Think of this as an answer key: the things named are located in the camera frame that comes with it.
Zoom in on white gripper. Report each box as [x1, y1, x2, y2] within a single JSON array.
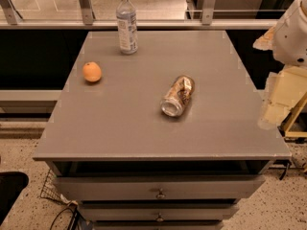
[[252, 0, 307, 129]]

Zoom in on orange soda can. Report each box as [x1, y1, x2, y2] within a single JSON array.
[[160, 75, 195, 117]]

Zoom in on grey drawer cabinet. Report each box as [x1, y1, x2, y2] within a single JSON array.
[[35, 31, 291, 230]]

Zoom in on clear plastic water bottle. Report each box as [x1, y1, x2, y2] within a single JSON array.
[[116, 0, 138, 55]]

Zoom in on top grey drawer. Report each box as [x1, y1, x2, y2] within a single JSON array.
[[54, 175, 265, 201]]

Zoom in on grey drawer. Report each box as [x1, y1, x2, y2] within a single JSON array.
[[79, 204, 238, 221], [54, 175, 265, 201]]

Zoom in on metal drawer knob upper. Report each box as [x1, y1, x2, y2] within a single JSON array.
[[156, 189, 166, 199]]

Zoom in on metal drawer knob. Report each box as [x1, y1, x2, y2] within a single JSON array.
[[155, 214, 164, 222], [156, 189, 166, 199]]

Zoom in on orange fruit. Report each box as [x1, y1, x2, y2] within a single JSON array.
[[83, 62, 102, 82]]

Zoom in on metal drawer knob lower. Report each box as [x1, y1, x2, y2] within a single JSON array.
[[155, 214, 164, 222]]

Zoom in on metal railing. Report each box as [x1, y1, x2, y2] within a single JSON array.
[[0, 0, 286, 29]]

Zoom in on black chair seat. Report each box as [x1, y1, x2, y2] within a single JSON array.
[[0, 172, 29, 224]]

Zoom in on yellow metal frame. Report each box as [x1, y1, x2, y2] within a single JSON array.
[[282, 92, 307, 138]]

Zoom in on black cable on floor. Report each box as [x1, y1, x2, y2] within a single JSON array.
[[49, 204, 81, 230]]

